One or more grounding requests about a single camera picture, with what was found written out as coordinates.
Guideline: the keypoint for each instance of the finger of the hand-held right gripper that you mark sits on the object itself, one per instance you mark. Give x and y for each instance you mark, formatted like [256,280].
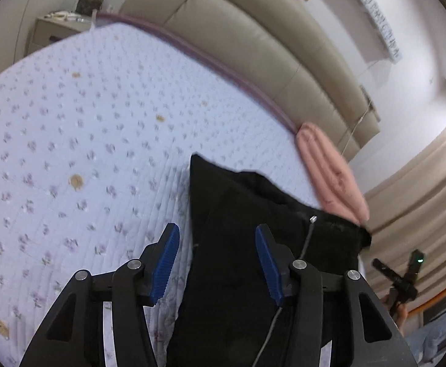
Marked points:
[385,268]

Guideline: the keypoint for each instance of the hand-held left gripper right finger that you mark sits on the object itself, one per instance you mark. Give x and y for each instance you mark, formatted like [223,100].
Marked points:
[268,263]

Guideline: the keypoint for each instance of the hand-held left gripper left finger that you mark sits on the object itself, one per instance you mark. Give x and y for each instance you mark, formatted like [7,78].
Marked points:
[165,263]

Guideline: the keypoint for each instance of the black hooded jacket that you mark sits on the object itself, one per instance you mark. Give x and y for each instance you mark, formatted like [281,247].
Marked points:
[238,237]

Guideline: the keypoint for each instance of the person's right hand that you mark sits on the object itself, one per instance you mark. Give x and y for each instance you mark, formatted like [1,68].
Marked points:
[401,317]

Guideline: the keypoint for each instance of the person's leg in jeans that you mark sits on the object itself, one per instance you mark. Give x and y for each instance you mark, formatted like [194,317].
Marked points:
[433,338]

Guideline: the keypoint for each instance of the beige curtain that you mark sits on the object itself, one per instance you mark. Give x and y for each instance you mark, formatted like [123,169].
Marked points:
[417,198]

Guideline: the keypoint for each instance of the folded pink quilt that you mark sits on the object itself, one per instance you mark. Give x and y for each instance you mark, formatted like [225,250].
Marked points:
[330,168]

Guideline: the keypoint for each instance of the bed with floral sheet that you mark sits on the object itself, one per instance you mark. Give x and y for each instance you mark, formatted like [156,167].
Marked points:
[93,130]

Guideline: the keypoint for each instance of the beige padded headboard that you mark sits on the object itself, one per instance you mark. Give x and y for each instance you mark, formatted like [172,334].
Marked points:
[268,38]

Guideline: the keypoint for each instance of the beige nightstand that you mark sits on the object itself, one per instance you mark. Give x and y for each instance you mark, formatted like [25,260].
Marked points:
[51,34]

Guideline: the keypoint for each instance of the white clutter on nightstand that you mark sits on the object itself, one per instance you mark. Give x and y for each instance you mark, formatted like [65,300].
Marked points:
[64,16]

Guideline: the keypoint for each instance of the dark box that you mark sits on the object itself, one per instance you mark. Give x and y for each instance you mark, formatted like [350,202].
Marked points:
[89,3]

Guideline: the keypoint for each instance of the orange rail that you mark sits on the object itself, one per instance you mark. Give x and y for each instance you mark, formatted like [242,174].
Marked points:
[442,294]

